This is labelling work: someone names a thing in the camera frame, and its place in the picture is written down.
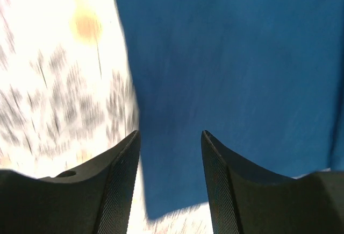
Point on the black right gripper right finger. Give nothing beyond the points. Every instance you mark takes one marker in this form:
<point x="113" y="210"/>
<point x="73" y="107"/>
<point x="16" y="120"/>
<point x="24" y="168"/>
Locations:
<point x="247" y="198"/>

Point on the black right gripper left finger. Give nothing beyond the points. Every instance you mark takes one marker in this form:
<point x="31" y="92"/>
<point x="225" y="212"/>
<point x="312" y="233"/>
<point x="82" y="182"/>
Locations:
<point x="94" y="197"/>

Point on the blue printed t shirt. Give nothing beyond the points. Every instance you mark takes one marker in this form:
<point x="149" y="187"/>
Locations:
<point x="265" y="77"/>

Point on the floral patterned table mat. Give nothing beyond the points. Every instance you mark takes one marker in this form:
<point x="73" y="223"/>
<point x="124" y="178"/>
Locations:
<point x="67" y="96"/>

